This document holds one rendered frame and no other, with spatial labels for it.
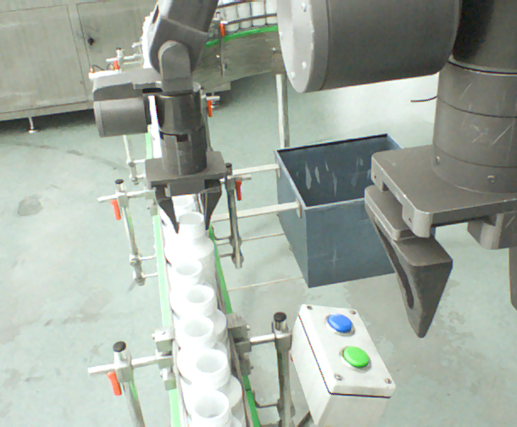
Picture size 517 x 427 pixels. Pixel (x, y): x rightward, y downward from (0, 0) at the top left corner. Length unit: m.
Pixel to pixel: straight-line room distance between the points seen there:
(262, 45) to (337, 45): 2.29
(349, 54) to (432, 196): 0.09
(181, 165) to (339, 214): 0.65
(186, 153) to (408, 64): 0.53
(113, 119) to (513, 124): 0.53
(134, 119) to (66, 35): 3.52
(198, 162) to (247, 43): 1.75
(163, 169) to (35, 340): 1.90
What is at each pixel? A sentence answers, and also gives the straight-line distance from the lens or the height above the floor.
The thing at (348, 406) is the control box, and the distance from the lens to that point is 0.73.
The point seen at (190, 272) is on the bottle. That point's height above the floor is 1.15.
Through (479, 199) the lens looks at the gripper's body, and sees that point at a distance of 0.29.
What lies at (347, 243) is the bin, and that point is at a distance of 1.40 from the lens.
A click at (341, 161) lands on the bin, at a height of 0.89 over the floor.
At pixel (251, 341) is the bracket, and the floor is 1.08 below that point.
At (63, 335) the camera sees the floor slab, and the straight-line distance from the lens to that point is 2.61.
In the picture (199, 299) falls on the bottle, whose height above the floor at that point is 1.15.
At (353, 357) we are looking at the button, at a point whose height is 1.12.
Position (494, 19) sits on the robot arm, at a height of 1.57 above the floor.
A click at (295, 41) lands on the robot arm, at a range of 0.26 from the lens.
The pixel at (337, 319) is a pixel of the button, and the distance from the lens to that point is 0.78.
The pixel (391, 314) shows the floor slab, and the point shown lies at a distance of 2.50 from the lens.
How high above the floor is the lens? 1.64
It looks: 31 degrees down
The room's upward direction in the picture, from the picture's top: 5 degrees counter-clockwise
